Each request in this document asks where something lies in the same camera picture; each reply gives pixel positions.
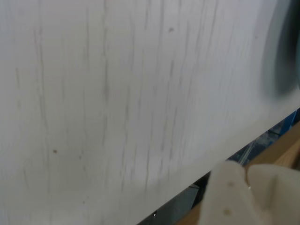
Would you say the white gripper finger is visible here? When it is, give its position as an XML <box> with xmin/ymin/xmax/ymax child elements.
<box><xmin>245</xmin><ymin>163</ymin><xmax>300</xmax><ymax>225</ymax></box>
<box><xmin>199</xmin><ymin>161</ymin><xmax>259</xmax><ymax>225</ymax></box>

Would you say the grey circular toy rail track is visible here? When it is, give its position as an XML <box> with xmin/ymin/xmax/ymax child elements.
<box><xmin>263</xmin><ymin>0</ymin><xmax>300</xmax><ymax>100</ymax></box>

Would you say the tan wooden board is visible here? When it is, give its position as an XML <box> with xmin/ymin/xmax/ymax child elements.
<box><xmin>177</xmin><ymin>120</ymin><xmax>300</xmax><ymax>225</ymax></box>

